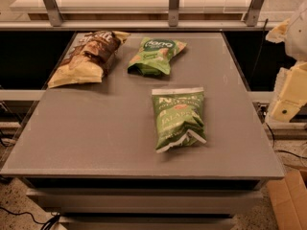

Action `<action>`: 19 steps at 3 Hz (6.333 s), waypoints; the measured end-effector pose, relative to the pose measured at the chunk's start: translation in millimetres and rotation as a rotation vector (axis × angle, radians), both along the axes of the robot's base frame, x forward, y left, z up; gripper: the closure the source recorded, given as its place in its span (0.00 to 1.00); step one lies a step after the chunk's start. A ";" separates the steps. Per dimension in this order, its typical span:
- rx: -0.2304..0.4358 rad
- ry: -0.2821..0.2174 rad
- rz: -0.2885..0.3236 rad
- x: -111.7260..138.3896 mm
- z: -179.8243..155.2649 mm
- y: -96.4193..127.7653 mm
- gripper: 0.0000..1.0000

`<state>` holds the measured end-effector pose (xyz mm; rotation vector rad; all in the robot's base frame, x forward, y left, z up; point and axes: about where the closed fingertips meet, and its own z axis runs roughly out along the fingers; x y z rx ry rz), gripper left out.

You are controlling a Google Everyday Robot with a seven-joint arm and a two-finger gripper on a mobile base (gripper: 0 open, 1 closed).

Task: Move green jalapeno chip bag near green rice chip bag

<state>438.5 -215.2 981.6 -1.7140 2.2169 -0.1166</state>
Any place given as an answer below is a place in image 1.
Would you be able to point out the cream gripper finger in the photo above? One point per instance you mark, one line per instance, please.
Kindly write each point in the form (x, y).
(278, 34)
(289, 93)

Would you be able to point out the green jalapeno chip bag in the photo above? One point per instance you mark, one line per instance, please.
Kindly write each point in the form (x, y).
(178, 117)

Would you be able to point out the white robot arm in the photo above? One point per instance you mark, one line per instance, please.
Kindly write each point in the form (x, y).
(296, 43)

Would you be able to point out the green rice chip bag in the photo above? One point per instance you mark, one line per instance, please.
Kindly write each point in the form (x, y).
(154, 56)

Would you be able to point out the brown and yellow chip bag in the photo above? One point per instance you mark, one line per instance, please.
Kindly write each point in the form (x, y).
(90, 60)

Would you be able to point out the cardboard box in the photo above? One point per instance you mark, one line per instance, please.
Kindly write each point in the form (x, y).
(289, 200)

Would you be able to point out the grey drawer cabinet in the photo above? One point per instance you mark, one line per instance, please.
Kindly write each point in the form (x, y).
(214, 204)

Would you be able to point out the metal frame rail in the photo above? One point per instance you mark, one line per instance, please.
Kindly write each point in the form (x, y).
(135, 15)

